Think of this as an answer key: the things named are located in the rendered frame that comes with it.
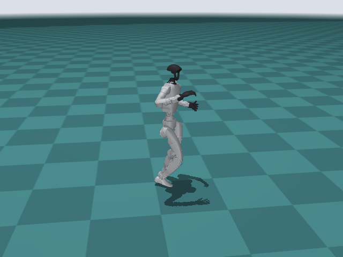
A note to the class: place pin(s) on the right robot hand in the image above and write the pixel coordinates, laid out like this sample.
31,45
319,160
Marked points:
185,94

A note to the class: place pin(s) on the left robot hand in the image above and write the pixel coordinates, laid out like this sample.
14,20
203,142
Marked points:
193,105

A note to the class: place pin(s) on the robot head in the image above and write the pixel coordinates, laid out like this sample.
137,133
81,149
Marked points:
174,69

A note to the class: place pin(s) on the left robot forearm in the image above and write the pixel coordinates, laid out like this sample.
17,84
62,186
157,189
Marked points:
183,103

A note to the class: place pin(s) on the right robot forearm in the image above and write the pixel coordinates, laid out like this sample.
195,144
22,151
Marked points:
167,101

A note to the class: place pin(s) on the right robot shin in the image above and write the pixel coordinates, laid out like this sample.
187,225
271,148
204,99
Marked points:
172,166

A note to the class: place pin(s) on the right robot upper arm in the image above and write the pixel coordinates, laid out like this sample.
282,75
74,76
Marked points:
164,91

